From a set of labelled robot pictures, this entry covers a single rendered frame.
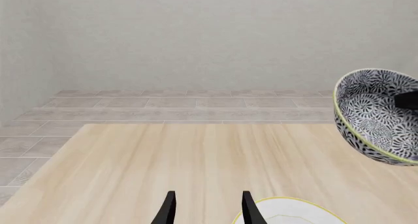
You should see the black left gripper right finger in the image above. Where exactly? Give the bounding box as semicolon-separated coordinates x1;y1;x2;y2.
242;191;268;224

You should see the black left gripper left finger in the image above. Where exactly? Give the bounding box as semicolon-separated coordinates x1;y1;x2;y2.
150;190;176;224

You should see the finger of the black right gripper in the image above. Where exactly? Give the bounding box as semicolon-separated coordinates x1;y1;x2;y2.
394;89;418;109

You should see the white plate with yellow rim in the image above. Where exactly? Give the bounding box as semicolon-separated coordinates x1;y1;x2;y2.
232;197;348;224

